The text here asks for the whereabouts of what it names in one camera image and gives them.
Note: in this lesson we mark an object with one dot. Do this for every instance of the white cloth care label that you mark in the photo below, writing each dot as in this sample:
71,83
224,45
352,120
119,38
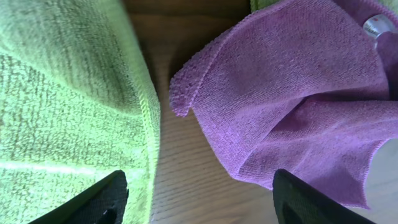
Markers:
377,25

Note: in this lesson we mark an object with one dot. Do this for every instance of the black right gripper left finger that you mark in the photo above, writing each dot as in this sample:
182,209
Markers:
102,203

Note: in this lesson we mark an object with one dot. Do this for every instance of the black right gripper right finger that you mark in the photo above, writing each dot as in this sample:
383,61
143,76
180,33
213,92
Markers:
296,202

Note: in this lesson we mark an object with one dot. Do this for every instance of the light green microfiber cloth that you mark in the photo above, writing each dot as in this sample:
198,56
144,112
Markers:
77,103

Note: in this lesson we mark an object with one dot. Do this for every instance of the purple microfiber cloth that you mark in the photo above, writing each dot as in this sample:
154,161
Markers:
298,86

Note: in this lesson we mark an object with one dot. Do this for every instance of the olive green microfiber cloth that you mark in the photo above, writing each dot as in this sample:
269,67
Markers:
260,4

